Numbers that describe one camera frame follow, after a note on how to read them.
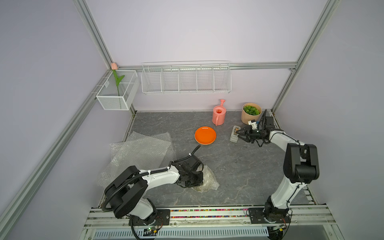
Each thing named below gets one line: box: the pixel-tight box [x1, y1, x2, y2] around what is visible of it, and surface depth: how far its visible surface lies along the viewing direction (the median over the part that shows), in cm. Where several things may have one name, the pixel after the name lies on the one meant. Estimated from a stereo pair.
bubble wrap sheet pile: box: [97, 131, 177, 189], surface depth 98 cm
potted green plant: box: [241, 102, 262, 125], surface depth 107 cm
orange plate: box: [194, 126, 217, 145], surface depth 105 cm
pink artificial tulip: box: [111, 62, 125, 97], surface depth 92 cm
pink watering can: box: [212, 99, 227, 126], surface depth 108 cm
